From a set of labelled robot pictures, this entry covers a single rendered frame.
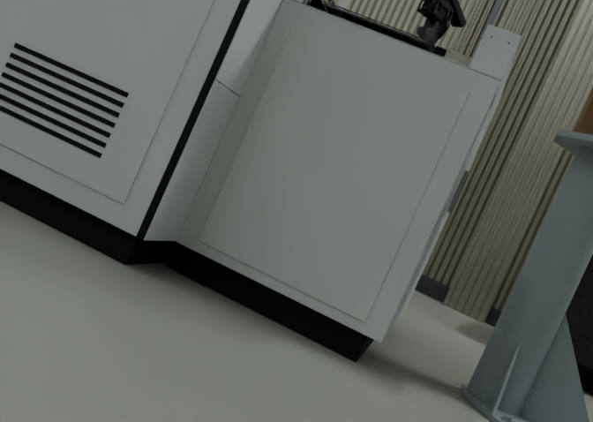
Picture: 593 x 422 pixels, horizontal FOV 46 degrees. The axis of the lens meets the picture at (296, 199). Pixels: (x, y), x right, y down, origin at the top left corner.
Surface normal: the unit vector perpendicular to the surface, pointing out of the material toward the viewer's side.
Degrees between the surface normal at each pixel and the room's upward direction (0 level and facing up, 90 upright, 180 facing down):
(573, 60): 90
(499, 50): 90
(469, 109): 90
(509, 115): 90
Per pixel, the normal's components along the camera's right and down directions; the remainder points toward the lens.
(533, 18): -0.22, -0.07
